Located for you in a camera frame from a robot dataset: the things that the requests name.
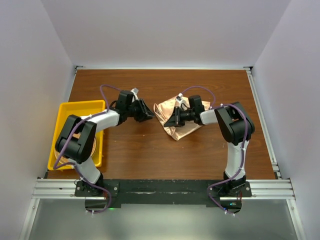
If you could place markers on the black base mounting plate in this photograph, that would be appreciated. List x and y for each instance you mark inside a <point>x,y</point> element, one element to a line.
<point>163,192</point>

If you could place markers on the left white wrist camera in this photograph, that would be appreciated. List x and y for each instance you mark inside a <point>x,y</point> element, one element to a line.
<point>135,94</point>

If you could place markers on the aluminium table frame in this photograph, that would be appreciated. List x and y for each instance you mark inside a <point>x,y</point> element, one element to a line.
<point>144,151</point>

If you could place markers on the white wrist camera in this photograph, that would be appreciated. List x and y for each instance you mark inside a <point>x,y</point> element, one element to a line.
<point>180,99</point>
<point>135,94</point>

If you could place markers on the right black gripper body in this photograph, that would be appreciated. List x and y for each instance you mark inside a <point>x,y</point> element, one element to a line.
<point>184,116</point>

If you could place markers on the round woven coaster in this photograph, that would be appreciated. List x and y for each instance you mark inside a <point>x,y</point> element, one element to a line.
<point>64,159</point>

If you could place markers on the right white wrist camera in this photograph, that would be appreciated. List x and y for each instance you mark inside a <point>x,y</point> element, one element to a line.
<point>180,99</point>

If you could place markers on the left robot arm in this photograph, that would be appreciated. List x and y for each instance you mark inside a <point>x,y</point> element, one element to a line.
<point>78,150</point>

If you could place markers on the yellow plastic tray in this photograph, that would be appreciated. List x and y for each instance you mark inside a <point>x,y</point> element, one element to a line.
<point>78,108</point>

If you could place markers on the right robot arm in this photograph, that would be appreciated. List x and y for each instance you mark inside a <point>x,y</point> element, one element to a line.
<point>236,128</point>

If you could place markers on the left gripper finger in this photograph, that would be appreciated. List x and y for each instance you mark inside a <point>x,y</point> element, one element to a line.
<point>146,115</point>
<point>144,106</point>

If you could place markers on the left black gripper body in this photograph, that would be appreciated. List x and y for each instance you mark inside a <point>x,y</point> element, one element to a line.
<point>137,108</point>

